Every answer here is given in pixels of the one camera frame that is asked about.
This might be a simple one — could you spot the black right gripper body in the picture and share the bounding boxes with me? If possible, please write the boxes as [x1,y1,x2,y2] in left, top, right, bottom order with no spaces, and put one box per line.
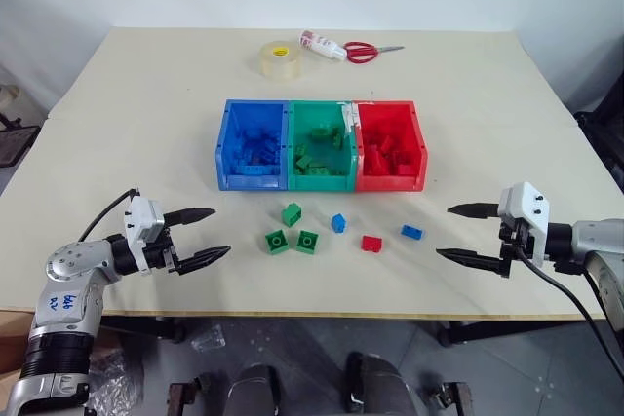
[497,217,533,281]

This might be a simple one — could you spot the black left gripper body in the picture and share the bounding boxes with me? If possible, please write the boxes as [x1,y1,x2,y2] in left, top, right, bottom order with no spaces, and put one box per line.
[145,224,186,276]

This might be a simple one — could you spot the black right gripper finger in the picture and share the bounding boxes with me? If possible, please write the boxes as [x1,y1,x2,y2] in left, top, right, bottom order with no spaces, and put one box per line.
[447,201,501,220]
[434,247,504,274]

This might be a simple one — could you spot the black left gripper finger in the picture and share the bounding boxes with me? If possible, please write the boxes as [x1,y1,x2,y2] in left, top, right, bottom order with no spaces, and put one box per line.
[165,207,217,229]
[176,245,232,276]

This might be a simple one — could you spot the blue plastic bin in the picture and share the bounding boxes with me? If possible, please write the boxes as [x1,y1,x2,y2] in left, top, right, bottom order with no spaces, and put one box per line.
[215,97,293,192]

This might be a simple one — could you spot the long blue toy brick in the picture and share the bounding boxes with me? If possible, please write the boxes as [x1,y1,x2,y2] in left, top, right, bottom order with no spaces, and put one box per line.
[233,162,277,176]

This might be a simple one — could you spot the small clear plastic bag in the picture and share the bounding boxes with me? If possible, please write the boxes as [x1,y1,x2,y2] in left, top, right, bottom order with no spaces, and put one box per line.
[189,324,227,352]

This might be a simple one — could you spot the red plastic bin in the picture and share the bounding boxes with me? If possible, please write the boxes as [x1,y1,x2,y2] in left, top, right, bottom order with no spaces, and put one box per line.
[351,99,430,194]

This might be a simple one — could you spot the green plastic bin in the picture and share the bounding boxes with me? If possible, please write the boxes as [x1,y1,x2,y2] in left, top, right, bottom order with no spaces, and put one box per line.
[287,99,360,193]

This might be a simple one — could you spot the rusty caster wheel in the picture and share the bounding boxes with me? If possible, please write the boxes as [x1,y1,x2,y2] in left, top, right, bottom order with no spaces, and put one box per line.
[167,371,216,416]
[427,378,475,411]

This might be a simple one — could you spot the large clear plastic bag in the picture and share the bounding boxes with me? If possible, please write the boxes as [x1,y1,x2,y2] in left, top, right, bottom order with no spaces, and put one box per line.
[87,351,146,416]

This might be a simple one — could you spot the dark rounded shape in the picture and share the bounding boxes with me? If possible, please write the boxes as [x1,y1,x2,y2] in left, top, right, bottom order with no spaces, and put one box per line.
[227,363,283,416]
[344,351,416,416]

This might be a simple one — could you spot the white torn tape strip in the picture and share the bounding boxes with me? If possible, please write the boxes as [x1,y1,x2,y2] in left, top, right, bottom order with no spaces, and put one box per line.
[339,100,361,140]

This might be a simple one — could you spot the brown cardboard box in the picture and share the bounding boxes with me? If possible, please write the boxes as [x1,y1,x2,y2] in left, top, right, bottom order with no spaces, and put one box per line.
[0,308,36,381]

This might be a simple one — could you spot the clear packing tape roll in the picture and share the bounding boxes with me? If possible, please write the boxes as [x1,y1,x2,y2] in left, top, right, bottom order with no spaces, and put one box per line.
[257,39,303,81]

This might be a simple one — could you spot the black stand base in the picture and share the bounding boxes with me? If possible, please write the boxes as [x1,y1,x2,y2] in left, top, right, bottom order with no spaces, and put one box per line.
[0,112,43,170]

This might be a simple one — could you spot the white glue bottle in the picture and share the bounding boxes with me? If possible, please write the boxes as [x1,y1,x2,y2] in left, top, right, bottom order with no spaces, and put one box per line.
[298,29,348,63]

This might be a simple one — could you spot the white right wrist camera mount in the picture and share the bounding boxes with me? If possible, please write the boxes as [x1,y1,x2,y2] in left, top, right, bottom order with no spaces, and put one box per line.
[497,181,553,267]

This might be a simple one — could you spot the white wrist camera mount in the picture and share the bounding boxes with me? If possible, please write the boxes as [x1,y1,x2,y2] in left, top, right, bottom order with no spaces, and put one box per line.
[497,181,553,267]
[124,196,168,274]

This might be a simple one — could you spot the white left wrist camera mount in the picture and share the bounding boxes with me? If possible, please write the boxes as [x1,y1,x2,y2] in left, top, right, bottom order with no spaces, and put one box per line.
[124,196,168,274]

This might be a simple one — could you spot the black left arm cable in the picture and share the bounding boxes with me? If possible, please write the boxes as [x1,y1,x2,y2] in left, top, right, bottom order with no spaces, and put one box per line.
[76,187,142,244]

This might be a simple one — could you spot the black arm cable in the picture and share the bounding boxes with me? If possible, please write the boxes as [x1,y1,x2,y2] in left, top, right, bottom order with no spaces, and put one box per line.
[517,247,624,381]
[76,187,142,244]

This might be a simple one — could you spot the black table frame bar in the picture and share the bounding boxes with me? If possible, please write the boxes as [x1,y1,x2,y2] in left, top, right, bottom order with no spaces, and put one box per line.
[437,320,608,350]

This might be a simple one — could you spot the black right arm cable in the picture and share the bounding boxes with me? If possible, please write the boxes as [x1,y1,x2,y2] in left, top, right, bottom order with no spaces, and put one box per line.
[517,247,624,381]

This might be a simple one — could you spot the black equipment frame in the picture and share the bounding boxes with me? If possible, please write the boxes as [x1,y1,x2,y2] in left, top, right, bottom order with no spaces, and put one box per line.
[573,43,624,186]

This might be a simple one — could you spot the red handled scissors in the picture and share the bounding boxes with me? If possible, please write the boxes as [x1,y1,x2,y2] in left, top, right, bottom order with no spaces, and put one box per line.
[343,40,407,65]

